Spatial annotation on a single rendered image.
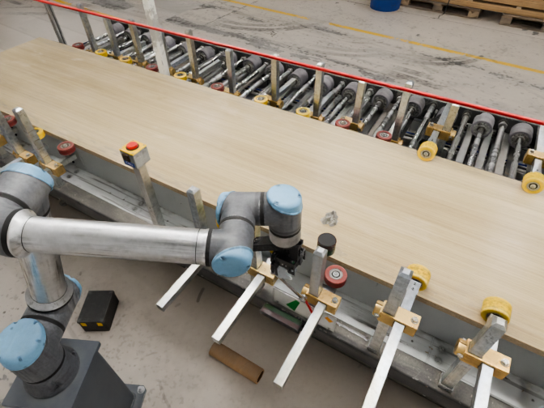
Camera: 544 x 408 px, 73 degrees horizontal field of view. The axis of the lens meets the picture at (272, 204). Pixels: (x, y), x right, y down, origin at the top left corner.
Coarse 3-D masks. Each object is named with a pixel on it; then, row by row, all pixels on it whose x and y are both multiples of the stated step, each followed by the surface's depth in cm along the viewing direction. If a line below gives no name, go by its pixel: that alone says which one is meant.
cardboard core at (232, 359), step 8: (216, 344) 199; (216, 352) 197; (224, 352) 196; (232, 352) 197; (224, 360) 195; (232, 360) 193; (240, 360) 193; (248, 360) 194; (232, 368) 194; (240, 368) 191; (248, 368) 190; (256, 368) 190; (248, 376) 189; (256, 376) 188; (256, 384) 189
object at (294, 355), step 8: (328, 288) 133; (336, 288) 134; (320, 304) 129; (312, 312) 126; (320, 312) 126; (312, 320) 125; (304, 328) 123; (312, 328) 123; (304, 336) 121; (296, 344) 119; (304, 344) 119; (296, 352) 117; (288, 360) 115; (296, 360) 116; (288, 368) 114; (280, 376) 112; (288, 376) 114; (280, 384) 110
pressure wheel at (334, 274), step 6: (330, 270) 133; (336, 270) 133; (342, 270) 133; (324, 276) 134; (330, 276) 131; (336, 276) 131; (342, 276) 131; (330, 282) 130; (336, 282) 130; (342, 282) 130
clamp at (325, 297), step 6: (306, 288) 132; (300, 294) 133; (306, 294) 131; (324, 294) 130; (330, 294) 130; (312, 300) 131; (318, 300) 129; (324, 300) 129; (330, 300) 129; (330, 306) 127; (336, 306) 127; (330, 312) 130
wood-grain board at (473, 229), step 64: (0, 64) 257; (64, 64) 256; (128, 64) 255; (64, 128) 200; (128, 128) 200; (192, 128) 199; (256, 128) 198; (320, 128) 197; (320, 192) 163; (384, 192) 162; (448, 192) 161; (512, 192) 161; (384, 256) 138; (448, 256) 137; (512, 256) 137; (512, 320) 119
